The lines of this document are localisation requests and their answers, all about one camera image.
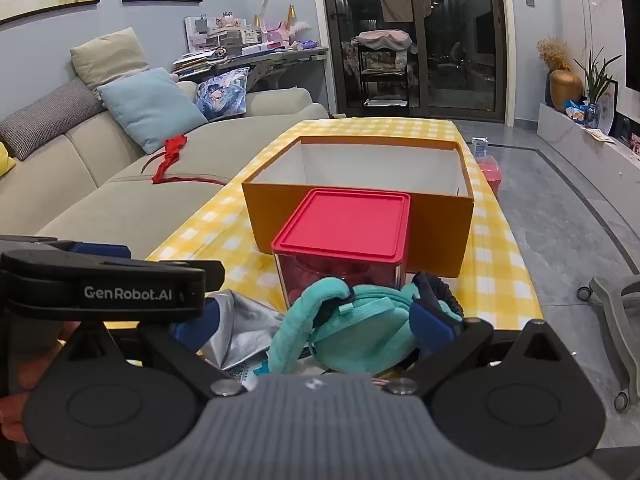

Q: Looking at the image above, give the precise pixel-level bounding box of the teal patterned card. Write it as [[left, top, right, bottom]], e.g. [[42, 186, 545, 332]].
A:
[[225, 364, 262, 393]]

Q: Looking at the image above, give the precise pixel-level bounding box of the yellow pillow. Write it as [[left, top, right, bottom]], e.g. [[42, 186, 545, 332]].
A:
[[0, 141, 17, 178]]

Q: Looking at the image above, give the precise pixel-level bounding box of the blue snack bag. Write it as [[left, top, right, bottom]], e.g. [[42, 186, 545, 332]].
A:
[[564, 99, 591, 123]]

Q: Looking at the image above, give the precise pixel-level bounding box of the dark ruffled cloth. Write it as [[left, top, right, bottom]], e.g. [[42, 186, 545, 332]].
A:
[[412, 271, 465, 323]]

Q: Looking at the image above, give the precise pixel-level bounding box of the silver foil bag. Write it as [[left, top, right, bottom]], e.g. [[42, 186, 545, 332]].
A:
[[200, 289, 286, 371]]

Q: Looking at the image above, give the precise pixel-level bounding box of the beige pillow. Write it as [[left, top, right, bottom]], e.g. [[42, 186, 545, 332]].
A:
[[70, 27, 151, 92]]

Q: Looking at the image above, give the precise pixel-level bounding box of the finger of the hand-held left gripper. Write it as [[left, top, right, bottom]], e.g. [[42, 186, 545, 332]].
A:
[[35, 239, 133, 262]]

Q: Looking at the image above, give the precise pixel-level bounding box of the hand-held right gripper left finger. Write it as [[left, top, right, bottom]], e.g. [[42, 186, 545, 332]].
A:
[[60, 296, 248, 401]]

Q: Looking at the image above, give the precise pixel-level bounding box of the pink cushion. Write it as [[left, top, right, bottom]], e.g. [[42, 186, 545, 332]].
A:
[[357, 30, 413, 51]]

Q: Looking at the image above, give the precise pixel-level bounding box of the teal plush pouch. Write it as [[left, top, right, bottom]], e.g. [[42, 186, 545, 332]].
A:
[[267, 276, 426, 376]]

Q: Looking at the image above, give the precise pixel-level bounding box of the red ribbon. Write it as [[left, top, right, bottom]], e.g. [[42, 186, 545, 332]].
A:
[[141, 135, 226, 186]]

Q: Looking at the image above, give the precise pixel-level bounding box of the black shelf rack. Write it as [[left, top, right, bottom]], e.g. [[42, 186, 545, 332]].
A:
[[357, 40, 418, 108]]

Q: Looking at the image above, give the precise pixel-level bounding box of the grey office chair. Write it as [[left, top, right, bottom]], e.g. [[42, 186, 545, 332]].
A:
[[577, 275, 640, 413]]

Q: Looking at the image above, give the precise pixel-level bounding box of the grey checked pillow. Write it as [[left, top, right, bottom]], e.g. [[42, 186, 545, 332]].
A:
[[0, 78, 106, 161]]

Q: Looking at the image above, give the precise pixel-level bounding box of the white marble cabinet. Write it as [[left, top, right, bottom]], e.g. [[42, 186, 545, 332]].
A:
[[537, 102, 640, 196]]

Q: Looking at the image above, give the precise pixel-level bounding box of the cluttered side table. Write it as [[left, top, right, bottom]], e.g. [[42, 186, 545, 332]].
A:
[[172, 4, 321, 78]]

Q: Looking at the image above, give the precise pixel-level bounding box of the light blue pillow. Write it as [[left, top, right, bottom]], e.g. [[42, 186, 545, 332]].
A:
[[96, 67, 208, 156]]

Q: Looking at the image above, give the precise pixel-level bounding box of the wooden desk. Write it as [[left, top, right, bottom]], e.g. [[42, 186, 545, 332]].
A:
[[172, 47, 328, 93]]

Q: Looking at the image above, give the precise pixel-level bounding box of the orange cardboard box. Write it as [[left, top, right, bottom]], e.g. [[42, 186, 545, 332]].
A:
[[242, 135, 476, 278]]

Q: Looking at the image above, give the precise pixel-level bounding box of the dried flower bunch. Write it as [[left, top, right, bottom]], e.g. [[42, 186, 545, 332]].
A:
[[536, 36, 572, 72]]

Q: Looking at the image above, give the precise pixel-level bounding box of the gold vase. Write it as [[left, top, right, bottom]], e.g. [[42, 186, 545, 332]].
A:
[[550, 69, 585, 111]]

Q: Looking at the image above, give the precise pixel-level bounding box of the glass sliding door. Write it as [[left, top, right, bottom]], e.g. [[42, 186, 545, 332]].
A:
[[320, 0, 513, 121]]

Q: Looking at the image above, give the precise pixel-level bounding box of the blue printed pillow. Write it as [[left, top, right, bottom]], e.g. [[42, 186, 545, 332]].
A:
[[195, 67, 250, 122]]

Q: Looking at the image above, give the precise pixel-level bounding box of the person's left hand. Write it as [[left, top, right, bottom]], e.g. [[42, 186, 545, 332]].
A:
[[0, 322, 81, 443]]

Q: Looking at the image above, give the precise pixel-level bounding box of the clear container with red lid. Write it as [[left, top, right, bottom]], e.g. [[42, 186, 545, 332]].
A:
[[271, 187, 412, 311]]

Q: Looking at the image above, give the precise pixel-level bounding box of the green potted plant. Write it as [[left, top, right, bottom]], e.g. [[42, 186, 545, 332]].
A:
[[574, 47, 623, 106]]

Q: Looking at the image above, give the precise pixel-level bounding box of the pink stool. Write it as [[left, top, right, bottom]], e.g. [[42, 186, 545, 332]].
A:
[[475, 156, 502, 196]]

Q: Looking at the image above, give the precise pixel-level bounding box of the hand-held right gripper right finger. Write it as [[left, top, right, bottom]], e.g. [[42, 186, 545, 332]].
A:
[[385, 300, 576, 398]]

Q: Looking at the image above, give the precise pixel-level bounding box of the yellow checked tablecloth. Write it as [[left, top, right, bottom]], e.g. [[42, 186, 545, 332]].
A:
[[145, 116, 545, 333]]

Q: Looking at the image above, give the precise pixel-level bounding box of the beige sofa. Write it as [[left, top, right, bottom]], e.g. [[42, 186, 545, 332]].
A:
[[0, 80, 331, 261]]

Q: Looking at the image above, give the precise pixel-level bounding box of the black television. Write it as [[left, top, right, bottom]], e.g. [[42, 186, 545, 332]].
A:
[[618, 0, 640, 93]]

